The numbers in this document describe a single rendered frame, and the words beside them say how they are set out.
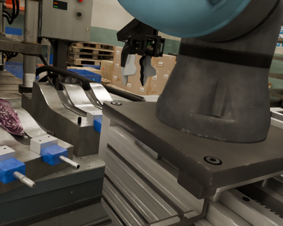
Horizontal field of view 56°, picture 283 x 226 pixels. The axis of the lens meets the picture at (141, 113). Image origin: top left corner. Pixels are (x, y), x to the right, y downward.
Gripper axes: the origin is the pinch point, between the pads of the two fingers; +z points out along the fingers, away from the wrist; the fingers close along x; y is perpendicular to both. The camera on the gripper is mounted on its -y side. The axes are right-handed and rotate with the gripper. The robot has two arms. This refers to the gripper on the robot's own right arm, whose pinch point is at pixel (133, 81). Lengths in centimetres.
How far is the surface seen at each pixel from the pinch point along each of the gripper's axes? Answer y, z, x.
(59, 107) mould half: -17.6, 12.6, -15.0
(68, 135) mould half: -3.5, 16.6, -17.8
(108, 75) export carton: -448, 76, 289
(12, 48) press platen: -74, 0, -14
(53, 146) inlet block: 7.3, 14.1, -26.8
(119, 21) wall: -653, -57, 440
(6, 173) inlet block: 14.6, 14.7, -38.4
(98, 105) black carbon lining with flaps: -19.1, 12.8, 0.7
